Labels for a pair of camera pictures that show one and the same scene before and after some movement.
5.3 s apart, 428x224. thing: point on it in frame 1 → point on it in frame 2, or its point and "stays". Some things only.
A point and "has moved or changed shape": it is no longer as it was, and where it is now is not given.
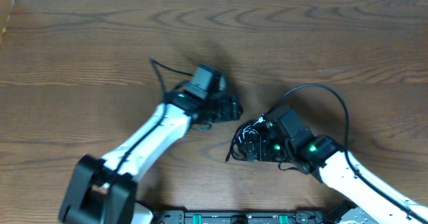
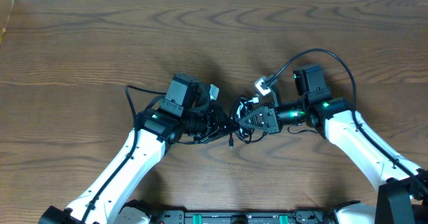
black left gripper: x=231 y=111 → x=216 y=128
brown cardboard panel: x=7 y=3 stays
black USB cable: x=232 y=146 has moved or changed shape
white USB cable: x=261 y=120 has moved or changed shape
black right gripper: x=262 y=140 → x=271 y=122
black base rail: x=237 y=217 stays
